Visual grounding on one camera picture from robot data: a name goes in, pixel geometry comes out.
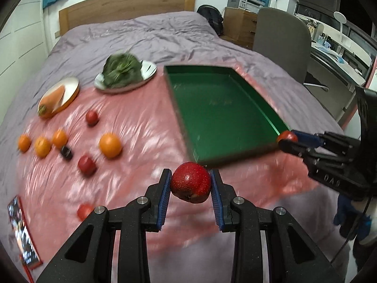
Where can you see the white desk lamp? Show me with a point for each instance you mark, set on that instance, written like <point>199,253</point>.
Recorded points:
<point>342,20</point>

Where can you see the white desk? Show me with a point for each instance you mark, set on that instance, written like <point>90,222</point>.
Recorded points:
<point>341,66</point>

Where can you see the black backpack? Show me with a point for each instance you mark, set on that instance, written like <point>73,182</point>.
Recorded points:
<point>213,16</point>

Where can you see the white printer box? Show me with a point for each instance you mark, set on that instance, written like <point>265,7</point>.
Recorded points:
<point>249,5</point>

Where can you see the dark plum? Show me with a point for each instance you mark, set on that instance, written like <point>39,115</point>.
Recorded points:
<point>66,153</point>

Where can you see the white wardrobe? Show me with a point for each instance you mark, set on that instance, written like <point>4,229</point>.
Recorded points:
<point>23,49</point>

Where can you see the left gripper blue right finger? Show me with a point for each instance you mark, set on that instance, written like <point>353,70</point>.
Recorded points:
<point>292,255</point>

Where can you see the orange rimmed white plate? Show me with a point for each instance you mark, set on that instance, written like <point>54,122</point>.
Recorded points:
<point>71,91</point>

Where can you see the textured orange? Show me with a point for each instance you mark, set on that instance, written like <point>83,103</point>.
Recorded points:
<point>42,147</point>

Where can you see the white patterned plate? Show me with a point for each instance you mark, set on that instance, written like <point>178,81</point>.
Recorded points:
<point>127,82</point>

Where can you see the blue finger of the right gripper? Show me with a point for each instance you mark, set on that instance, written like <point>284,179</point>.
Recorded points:
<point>300,149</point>
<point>308,139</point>

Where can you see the green leafy cabbage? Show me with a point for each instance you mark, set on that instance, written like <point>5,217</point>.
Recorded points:
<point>118,64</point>

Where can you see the wooden headboard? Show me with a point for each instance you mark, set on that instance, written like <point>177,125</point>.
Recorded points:
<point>100,11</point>

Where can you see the blue gloved right hand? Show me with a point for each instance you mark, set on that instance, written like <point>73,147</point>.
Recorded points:
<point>357,220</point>

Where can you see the grey office chair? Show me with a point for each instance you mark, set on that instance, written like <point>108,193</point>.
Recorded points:
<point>286,41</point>

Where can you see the pink plastic sheet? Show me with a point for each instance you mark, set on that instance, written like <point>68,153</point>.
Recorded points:
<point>52,189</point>

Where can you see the small red apple back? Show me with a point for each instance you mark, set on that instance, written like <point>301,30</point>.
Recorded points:
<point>92,118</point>

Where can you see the smartphone in red case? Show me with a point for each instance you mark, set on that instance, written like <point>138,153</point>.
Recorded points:
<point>29,254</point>

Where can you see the small smooth orange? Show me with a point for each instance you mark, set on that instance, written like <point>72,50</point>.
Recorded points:
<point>60,138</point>

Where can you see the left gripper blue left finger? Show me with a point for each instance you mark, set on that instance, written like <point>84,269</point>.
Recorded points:
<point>87,255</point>

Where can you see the green rectangular tray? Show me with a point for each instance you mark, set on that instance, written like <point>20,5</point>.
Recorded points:
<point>222,117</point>

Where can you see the grey purple bed sheet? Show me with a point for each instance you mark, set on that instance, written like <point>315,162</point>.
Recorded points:
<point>171,38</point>

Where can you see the large orange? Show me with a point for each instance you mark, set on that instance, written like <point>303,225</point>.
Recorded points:
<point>110,145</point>

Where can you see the wooden nightstand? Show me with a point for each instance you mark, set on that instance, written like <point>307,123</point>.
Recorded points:
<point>239,27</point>

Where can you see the orange carrot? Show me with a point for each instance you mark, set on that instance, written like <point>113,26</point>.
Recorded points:
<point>49,102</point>

